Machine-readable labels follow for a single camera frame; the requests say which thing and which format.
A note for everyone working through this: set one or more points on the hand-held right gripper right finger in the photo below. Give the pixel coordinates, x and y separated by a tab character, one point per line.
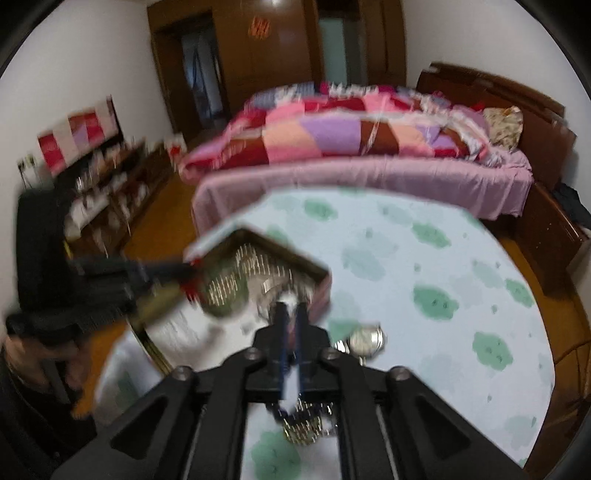
300	325

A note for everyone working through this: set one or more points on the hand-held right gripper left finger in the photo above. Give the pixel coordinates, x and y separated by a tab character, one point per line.
280	323

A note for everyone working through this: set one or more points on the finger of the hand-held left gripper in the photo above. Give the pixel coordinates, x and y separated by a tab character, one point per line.
159	287
161	268

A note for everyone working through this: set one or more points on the pink metal tin box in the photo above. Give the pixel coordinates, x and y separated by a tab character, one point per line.
323	290

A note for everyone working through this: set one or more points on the person's left hand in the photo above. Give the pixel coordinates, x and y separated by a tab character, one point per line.
32	364

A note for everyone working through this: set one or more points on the printed paper card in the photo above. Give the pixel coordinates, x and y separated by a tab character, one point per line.
189	332

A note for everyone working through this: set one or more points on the silver wristwatch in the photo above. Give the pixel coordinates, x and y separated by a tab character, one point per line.
367	341

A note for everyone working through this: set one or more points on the wooden television cabinet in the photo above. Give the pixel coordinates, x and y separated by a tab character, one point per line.
134	184

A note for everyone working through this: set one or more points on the round table with cloud cloth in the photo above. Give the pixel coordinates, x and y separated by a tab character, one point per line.
415	286

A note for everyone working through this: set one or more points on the red and white bag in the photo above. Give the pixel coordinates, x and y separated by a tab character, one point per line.
175	146

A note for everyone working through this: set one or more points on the patchwork television cover cloth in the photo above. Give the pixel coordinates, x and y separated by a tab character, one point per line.
78	138

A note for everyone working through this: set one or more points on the wooden door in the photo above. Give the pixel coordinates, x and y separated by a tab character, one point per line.
168	87

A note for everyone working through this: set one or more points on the patchwork quilt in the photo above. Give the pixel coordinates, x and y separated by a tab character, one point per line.
332	129

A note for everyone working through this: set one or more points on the brown wooden wardrobe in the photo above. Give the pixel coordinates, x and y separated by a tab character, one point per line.
277	55

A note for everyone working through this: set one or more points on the red paper decoration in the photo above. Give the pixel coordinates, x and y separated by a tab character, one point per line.
259	26

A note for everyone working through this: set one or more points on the wooden nightstand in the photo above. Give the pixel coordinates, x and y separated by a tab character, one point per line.
554	249

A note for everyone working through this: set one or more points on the floral pillow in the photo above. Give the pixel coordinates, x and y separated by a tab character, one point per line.
505	127

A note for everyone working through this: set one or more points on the dark clothes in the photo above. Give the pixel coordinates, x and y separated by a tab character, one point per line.
570	198

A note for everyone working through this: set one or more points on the wooden bed headboard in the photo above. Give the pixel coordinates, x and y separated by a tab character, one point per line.
531	120

